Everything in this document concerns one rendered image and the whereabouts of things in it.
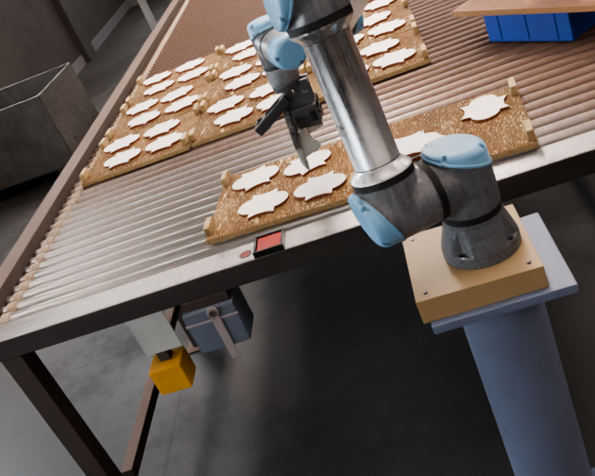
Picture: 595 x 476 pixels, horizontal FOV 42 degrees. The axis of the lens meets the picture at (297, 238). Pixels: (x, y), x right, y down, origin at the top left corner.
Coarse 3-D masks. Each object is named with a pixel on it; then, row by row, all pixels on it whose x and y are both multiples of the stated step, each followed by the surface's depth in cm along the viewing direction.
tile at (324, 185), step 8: (320, 176) 196; (328, 176) 195; (336, 176) 193; (344, 176) 191; (304, 184) 196; (312, 184) 194; (320, 184) 192; (328, 184) 191; (336, 184) 189; (296, 192) 194; (304, 192) 192; (312, 192) 191; (320, 192) 189; (328, 192) 187
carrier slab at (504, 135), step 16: (480, 96) 202; (512, 96) 195; (432, 112) 205; (448, 112) 201; (464, 112) 198; (512, 112) 188; (400, 128) 204; (416, 128) 200; (432, 128) 197; (448, 128) 194; (464, 128) 190; (480, 128) 187; (496, 128) 184; (512, 128) 181; (496, 144) 177; (512, 144) 174; (528, 144) 172; (416, 160) 186
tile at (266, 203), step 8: (272, 192) 199; (280, 192) 197; (256, 200) 199; (264, 200) 197; (272, 200) 195; (280, 200) 193; (240, 208) 199; (248, 208) 197; (256, 208) 195; (264, 208) 193; (272, 208) 192; (248, 216) 192; (256, 216) 193
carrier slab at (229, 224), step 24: (336, 144) 211; (336, 168) 199; (240, 192) 209; (264, 192) 203; (288, 192) 198; (336, 192) 188; (216, 216) 202; (240, 216) 196; (264, 216) 191; (288, 216) 187; (216, 240) 192
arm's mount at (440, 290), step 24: (408, 240) 160; (432, 240) 157; (528, 240) 145; (408, 264) 152; (432, 264) 150; (504, 264) 141; (528, 264) 139; (432, 288) 143; (456, 288) 141; (480, 288) 140; (504, 288) 140; (528, 288) 140; (432, 312) 142; (456, 312) 142
